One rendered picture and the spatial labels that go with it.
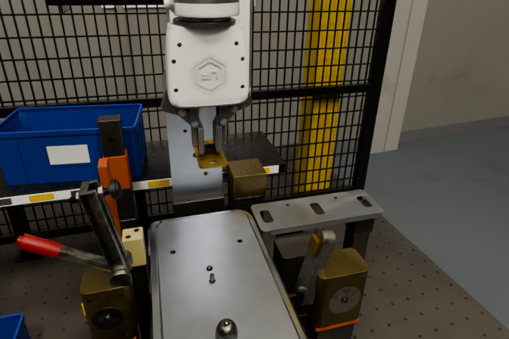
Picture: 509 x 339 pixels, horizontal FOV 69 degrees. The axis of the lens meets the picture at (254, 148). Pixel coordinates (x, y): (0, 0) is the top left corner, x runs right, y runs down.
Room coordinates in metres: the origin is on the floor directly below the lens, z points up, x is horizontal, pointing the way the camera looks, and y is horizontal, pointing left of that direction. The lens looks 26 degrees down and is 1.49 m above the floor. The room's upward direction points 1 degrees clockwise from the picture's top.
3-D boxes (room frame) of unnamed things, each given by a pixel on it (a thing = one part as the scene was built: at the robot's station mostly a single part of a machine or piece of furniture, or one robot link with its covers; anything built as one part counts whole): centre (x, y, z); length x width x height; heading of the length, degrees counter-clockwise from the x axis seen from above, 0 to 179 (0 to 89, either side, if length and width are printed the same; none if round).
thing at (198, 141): (0.46, 0.09, 1.29); 0.03 x 0.03 x 0.07; 16
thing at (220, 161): (0.47, 0.06, 1.25); 0.08 x 0.04 x 0.01; 16
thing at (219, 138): (0.47, 0.04, 1.29); 0.03 x 0.03 x 0.07; 16
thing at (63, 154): (0.82, 0.43, 1.10); 0.30 x 0.17 x 0.13; 100
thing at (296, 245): (0.60, -0.11, 0.84); 0.12 x 0.07 x 0.28; 106
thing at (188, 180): (0.73, 0.13, 1.17); 0.12 x 0.01 x 0.34; 106
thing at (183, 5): (0.47, 0.07, 1.44); 0.09 x 0.08 x 0.03; 106
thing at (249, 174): (0.77, 0.02, 0.88); 0.08 x 0.08 x 0.36; 16
